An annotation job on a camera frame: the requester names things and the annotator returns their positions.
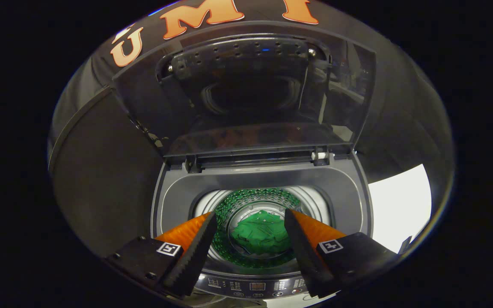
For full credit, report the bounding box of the dark washing machine lid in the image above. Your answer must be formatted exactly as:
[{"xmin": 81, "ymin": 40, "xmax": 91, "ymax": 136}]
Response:
[{"xmin": 112, "ymin": 21, "xmax": 377, "ymax": 159}]

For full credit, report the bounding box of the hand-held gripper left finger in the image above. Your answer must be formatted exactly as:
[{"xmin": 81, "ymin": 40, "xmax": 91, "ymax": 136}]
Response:
[{"xmin": 104, "ymin": 212, "xmax": 218, "ymax": 299}]

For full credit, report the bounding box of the grey side cabinet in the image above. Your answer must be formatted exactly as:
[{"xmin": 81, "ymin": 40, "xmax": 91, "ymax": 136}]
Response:
[{"xmin": 49, "ymin": 86, "xmax": 163, "ymax": 257}]

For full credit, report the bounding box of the green polo shirt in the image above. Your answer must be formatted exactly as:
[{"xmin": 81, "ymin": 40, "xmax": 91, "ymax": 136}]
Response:
[{"xmin": 232, "ymin": 210, "xmax": 292, "ymax": 256}]

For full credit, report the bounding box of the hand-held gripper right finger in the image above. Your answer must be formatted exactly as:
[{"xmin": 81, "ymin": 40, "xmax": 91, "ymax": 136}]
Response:
[{"xmin": 284, "ymin": 209, "xmax": 399, "ymax": 299}]

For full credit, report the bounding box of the grey washing machine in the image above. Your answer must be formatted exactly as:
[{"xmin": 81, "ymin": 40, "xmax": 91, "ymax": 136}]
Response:
[{"xmin": 150, "ymin": 150, "xmax": 374, "ymax": 300}]

